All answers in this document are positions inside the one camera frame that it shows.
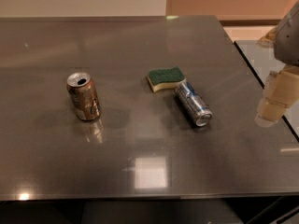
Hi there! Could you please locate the brown soda can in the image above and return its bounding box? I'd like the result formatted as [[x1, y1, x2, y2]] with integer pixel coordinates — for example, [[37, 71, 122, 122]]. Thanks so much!
[[66, 72, 100, 121]]

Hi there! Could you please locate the silver blue redbull can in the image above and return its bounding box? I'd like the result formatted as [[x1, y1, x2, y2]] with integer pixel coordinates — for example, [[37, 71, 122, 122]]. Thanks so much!
[[174, 81, 213, 127]]

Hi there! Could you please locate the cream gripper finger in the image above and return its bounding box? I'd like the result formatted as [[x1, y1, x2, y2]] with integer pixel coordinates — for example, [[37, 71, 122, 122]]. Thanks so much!
[[255, 65, 299, 128]]

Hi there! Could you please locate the green yellow sponge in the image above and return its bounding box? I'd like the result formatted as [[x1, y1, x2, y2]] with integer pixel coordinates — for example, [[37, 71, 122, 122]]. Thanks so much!
[[147, 66, 186, 92]]

